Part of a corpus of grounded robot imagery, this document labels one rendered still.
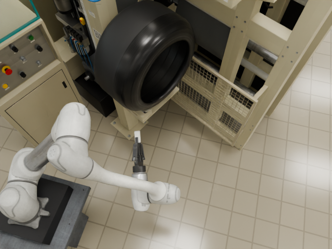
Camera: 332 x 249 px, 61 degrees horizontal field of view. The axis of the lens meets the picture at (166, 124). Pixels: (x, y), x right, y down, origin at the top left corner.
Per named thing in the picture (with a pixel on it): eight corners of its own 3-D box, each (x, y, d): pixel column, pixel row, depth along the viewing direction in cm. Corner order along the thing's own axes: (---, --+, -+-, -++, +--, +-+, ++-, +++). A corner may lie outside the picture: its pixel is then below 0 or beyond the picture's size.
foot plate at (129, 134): (110, 123, 278) (109, 122, 276) (129, 106, 287) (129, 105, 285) (129, 140, 269) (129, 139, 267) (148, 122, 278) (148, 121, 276)
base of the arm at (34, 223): (44, 230, 160) (41, 228, 155) (7, 224, 161) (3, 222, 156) (56, 199, 169) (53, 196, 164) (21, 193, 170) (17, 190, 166)
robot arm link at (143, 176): (136, 182, 165) (135, 171, 165) (150, 181, 162) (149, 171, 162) (129, 184, 156) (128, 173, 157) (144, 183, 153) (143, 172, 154)
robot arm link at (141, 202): (137, 182, 166) (156, 181, 160) (139, 208, 165) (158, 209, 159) (126, 184, 157) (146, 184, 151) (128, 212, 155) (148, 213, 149)
